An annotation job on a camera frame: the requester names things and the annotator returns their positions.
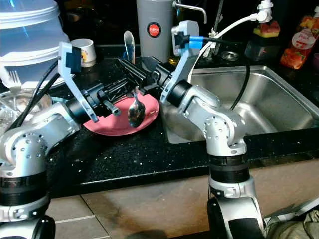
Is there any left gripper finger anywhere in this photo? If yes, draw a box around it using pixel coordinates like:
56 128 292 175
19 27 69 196
103 79 137 103

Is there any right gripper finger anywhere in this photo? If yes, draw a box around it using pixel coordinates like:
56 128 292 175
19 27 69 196
138 56 161 79
117 58 153 86

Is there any silver spoon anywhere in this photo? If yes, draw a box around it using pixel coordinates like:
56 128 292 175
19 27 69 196
127 87 147 128

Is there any grey water filter canister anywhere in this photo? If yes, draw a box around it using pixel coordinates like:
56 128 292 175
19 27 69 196
136 0 176 63

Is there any pink plate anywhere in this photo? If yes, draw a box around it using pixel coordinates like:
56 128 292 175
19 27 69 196
82 91 160 137

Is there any white printed mug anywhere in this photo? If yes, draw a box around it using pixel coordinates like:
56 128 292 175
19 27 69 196
71 39 96 68

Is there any steel mixing bowl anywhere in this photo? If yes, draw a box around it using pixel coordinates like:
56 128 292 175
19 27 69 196
0 90 53 130

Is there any chrome filter spout pipe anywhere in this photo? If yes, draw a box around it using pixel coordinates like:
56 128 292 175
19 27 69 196
174 1 207 24

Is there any round metal strainer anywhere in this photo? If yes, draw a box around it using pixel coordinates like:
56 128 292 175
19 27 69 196
222 51 239 61

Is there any white tiered plastic container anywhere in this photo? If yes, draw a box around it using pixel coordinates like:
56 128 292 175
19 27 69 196
0 0 75 83

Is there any chrome faucet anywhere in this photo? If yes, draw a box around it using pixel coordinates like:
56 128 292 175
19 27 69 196
212 0 225 35

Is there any dark sponge holder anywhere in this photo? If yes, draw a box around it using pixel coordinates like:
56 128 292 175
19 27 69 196
244 36 282 60

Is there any stainless steel sink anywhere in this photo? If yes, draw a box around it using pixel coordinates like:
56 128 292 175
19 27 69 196
159 65 319 145

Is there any yellow and red sponge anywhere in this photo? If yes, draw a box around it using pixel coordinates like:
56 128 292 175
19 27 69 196
253 21 281 38

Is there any white faucet diverter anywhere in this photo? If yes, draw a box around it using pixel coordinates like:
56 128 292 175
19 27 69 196
258 0 274 23

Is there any fruit print soap bottle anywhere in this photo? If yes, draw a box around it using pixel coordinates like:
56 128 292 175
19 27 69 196
280 15 319 70

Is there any tan sack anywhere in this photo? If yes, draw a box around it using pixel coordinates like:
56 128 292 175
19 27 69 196
264 212 319 239

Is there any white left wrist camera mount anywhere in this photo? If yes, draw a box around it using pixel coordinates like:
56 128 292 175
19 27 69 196
58 42 99 122

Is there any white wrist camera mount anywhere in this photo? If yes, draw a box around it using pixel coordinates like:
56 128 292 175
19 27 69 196
58 42 99 122
159 20 201 104

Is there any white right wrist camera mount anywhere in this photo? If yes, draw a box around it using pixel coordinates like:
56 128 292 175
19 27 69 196
159 20 201 104

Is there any white hose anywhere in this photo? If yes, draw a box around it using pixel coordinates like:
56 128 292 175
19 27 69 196
189 15 260 70

